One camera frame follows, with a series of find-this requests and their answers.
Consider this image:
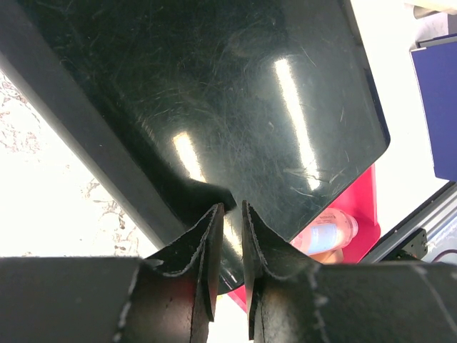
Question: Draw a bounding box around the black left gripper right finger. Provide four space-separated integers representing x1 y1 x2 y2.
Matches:
242 202 456 342

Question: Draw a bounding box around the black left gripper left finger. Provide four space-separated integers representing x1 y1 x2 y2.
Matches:
1 204 224 342

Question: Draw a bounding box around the square foundation bottle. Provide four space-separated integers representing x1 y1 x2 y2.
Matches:
310 249 344 264

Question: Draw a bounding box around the black drawer cabinet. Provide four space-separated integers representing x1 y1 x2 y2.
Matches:
1 1 390 293

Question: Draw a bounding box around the blue binder folder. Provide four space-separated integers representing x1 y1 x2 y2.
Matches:
411 34 456 182

